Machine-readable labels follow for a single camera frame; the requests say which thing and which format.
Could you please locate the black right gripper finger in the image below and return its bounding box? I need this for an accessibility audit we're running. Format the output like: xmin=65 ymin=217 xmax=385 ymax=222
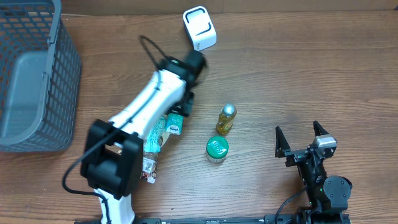
xmin=275 ymin=126 xmax=290 ymax=158
xmin=313 ymin=121 xmax=329 ymax=136

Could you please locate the teal tissue pack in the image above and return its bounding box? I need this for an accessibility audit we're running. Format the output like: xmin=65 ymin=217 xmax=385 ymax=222
xmin=165 ymin=113 xmax=184 ymax=135

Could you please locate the yellow drink bottle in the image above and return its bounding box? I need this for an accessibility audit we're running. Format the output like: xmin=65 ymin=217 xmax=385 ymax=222
xmin=216 ymin=103 xmax=237 ymax=134

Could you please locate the teal wet wipes pack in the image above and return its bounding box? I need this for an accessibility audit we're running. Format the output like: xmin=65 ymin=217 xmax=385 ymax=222
xmin=144 ymin=116 xmax=166 ymax=153

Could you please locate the green lidded cup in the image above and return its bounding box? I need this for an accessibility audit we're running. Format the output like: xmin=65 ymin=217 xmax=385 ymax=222
xmin=205 ymin=136 xmax=229 ymax=163

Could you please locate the beige brown snack bag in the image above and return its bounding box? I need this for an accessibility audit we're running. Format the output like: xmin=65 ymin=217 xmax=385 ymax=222
xmin=116 ymin=114 xmax=172 ymax=184

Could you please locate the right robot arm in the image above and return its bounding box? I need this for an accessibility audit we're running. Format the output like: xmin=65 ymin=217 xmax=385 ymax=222
xmin=274 ymin=121 xmax=353 ymax=223

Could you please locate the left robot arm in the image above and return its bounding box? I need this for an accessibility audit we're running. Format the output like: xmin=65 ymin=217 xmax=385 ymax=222
xmin=80 ymin=50 xmax=207 ymax=223

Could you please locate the white barcode scanner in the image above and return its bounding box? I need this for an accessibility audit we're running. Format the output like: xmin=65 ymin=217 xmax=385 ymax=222
xmin=182 ymin=6 xmax=217 ymax=51

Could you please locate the dark grey plastic basket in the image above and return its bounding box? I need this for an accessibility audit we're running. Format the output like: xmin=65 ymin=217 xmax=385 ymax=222
xmin=1 ymin=0 xmax=81 ymax=152

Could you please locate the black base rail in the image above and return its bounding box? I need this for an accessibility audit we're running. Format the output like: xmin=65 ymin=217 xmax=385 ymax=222
xmin=74 ymin=215 xmax=351 ymax=224

